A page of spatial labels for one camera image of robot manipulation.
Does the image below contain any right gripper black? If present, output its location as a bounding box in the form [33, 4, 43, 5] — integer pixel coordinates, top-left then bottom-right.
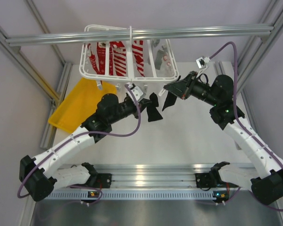
[165, 71, 219, 106]

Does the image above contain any black sock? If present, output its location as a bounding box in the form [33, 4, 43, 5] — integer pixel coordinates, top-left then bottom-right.
[162, 92, 177, 111]
[146, 93, 163, 122]

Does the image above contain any white hanger clip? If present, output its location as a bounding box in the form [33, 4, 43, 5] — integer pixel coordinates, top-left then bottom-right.
[158, 89, 166, 97]

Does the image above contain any white plastic clip hanger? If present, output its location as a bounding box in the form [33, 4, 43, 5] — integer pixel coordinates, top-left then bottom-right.
[79, 24, 182, 82]

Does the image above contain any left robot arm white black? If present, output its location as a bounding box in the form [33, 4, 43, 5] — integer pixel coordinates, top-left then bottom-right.
[17, 92, 159, 202]

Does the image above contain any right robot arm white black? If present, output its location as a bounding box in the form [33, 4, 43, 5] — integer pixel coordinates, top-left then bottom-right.
[164, 71, 283, 205]

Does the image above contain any white sock red trim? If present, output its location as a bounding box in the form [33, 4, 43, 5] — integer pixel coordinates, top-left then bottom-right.
[156, 53, 174, 78]

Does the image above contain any grey sock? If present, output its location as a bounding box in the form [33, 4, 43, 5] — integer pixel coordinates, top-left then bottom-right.
[152, 39, 167, 70]

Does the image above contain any red white striped sock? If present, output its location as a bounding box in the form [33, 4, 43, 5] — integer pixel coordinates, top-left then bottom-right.
[132, 40, 144, 77]
[110, 41, 126, 77]

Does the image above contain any yellow plastic tray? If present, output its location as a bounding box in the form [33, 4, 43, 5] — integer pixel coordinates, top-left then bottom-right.
[48, 78, 117, 133]

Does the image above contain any aluminium top crossbar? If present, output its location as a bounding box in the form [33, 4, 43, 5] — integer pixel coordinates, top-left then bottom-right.
[5, 24, 274, 46]

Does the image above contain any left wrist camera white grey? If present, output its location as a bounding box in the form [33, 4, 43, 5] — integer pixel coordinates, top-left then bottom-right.
[125, 82, 146, 102]

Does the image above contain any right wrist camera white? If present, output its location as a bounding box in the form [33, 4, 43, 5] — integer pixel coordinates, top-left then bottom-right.
[196, 56, 210, 75]

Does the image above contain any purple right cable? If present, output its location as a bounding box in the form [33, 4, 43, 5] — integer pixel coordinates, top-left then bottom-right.
[208, 41, 283, 212]

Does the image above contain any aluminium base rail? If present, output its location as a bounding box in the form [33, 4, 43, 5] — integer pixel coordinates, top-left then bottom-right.
[51, 163, 258, 191]

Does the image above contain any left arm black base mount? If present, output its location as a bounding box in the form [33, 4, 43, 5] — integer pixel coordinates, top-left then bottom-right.
[74, 173, 112, 189]

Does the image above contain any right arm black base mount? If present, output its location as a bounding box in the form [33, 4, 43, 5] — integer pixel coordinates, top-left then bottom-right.
[195, 172, 225, 189]

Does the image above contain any grey slotted cable duct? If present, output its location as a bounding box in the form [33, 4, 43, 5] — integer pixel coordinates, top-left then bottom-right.
[47, 190, 236, 200]

